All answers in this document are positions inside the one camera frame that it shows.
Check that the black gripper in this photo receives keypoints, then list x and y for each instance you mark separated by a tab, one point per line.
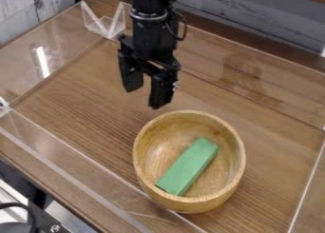
147	52

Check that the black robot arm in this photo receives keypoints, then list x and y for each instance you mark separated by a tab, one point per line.
149	6

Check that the wooden brown bowl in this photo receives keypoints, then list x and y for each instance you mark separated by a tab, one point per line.
163	140

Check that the green rectangular block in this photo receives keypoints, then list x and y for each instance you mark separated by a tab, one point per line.
189	166

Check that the clear acrylic corner bracket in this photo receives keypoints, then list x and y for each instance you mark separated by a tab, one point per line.
105	26

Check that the clear acrylic enclosure walls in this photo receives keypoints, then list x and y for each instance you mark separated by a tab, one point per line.
70	122

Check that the black table mount bracket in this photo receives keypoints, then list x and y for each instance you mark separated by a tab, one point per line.
44	222

